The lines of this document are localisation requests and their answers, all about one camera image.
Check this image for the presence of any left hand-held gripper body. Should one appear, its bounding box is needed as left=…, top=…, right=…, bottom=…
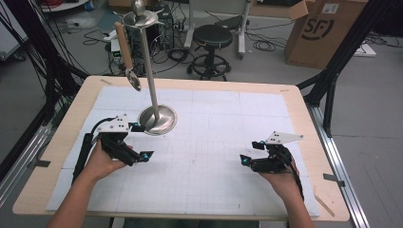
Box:
left=96, top=114, right=142, bottom=167

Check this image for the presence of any metal utensil stand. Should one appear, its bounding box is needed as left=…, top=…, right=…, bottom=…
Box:
left=122, top=0, right=179, bottom=137

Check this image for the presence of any white grid mat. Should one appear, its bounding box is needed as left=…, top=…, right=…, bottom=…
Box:
left=46, top=85, right=321, bottom=218

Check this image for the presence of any power supply with green display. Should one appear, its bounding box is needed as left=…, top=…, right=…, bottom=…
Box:
left=109, top=37, right=124, bottom=61

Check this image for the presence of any wooden handled metal spoon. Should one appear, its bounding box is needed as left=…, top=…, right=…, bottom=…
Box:
left=114, top=22, right=143, bottom=92

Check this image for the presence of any black metal frame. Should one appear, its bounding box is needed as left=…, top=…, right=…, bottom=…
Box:
left=297, top=0, right=403, bottom=138
left=0, top=0, right=90, bottom=127

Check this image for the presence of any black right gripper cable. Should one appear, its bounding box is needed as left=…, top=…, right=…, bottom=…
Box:
left=283, top=151, right=306, bottom=203

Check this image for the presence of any person's right hand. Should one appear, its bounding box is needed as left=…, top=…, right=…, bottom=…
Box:
left=259, top=161, right=302, bottom=203

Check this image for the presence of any person's left hand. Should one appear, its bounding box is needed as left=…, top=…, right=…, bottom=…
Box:
left=84, top=141, right=134, bottom=183

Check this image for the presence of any brown cardboard box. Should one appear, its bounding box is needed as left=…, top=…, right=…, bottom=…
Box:
left=284, top=0, right=371, bottom=70

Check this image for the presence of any black round stool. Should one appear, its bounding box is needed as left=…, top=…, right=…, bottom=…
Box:
left=187, top=24, right=234, bottom=82

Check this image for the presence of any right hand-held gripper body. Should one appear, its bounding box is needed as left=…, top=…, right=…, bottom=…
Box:
left=251, top=131, right=304, bottom=174

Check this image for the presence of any aluminium rail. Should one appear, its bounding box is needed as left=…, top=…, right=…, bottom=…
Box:
left=0, top=104, right=65, bottom=207
left=305, top=103, right=371, bottom=228

